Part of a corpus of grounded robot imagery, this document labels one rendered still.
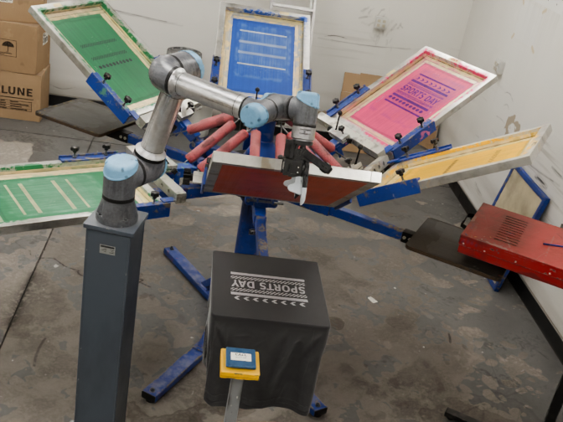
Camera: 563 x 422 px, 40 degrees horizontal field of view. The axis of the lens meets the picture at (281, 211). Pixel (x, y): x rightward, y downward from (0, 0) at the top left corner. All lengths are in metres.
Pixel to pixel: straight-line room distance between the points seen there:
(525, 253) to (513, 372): 1.39
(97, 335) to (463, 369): 2.33
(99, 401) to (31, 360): 0.96
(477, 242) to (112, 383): 1.66
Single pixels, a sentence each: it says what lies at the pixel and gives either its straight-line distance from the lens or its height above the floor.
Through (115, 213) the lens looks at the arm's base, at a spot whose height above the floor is 1.25.
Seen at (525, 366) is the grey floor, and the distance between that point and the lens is 4.84.
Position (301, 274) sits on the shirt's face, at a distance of 3.16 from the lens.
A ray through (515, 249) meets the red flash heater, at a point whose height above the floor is 1.10.
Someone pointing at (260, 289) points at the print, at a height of 0.95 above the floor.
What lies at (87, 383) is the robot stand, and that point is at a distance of 3.19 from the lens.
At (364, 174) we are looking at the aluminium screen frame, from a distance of 2.65.
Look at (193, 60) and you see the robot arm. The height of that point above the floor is 1.81.
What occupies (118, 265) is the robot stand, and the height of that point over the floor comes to 1.06.
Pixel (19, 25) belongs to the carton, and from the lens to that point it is 6.88.
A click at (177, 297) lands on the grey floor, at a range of 4.65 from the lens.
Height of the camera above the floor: 2.50
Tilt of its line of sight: 25 degrees down
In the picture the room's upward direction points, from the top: 10 degrees clockwise
